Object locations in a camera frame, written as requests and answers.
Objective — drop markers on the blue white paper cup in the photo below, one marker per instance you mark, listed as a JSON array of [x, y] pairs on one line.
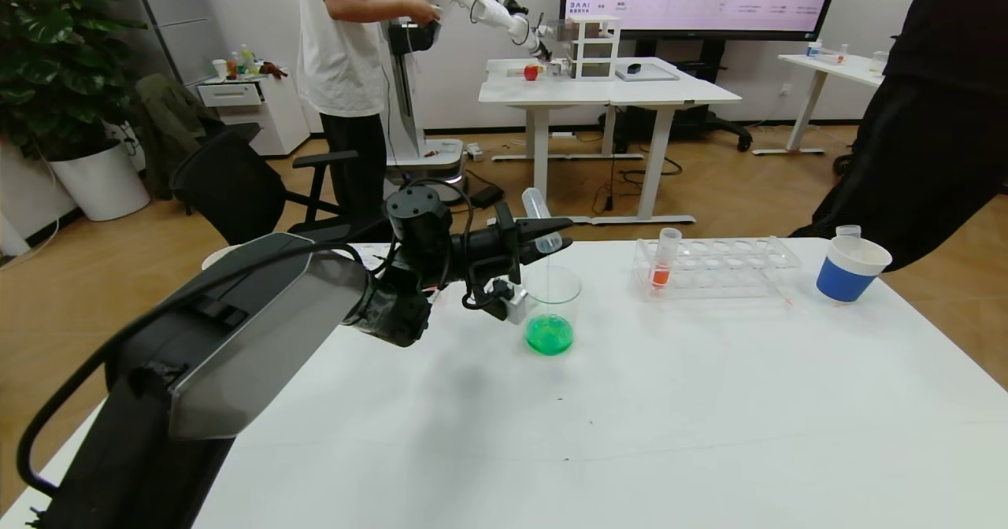
[[214, 257], [844, 281]]

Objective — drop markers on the red apple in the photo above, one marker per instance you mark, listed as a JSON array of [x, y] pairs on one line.
[[531, 73]]

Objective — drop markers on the green drink bottle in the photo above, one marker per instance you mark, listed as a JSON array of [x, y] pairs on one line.
[[246, 57]]

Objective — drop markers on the red pigment test tube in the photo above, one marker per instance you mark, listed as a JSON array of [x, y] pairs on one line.
[[660, 277]]

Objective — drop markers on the black office chair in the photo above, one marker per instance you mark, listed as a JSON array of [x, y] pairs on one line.
[[228, 186]]

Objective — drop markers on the white power strip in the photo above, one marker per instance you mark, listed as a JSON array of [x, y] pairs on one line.
[[475, 153]]

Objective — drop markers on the white desktop drawer organizer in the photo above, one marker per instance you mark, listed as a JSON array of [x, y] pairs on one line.
[[593, 49]]

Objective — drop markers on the blue pigment test tube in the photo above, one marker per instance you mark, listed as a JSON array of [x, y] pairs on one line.
[[539, 214]]

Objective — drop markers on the person in white t-shirt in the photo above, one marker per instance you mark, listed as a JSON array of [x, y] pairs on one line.
[[339, 41]]

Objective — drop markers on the person in black clothes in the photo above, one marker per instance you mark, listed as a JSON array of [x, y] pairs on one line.
[[945, 120]]

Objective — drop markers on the white drawer cabinet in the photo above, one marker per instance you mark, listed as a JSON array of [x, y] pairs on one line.
[[252, 112]]

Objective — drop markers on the grey flat tray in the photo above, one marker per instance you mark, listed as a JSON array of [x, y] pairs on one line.
[[650, 74]]

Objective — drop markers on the white humanoid robot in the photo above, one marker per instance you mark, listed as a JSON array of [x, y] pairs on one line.
[[425, 151]]

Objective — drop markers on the clear glass beaker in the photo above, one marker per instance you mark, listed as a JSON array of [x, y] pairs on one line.
[[550, 336]]

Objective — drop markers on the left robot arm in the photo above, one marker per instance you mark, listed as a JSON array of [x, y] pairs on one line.
[[260, 316]]

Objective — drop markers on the clear plastic test tube rack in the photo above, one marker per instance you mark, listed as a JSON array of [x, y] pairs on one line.
[[709, 273]]

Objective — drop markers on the olive green jacket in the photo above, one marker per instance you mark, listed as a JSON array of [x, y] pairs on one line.
[[169, 131]]

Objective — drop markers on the small white cup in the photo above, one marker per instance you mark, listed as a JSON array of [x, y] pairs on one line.
[[220, 68]]

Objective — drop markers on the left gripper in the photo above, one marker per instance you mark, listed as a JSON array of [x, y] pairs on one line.
[[507, 237]]

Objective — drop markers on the green leafy plant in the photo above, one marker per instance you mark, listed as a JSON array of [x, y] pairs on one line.
[[55, 57]]

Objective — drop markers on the black swivel chair base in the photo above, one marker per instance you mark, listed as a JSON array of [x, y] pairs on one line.
[[709, 127]]

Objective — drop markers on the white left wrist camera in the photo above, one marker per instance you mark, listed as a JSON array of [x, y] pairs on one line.
[[516, 305]]

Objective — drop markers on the white plant pot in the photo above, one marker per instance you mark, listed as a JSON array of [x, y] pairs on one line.
[[101, 183]]

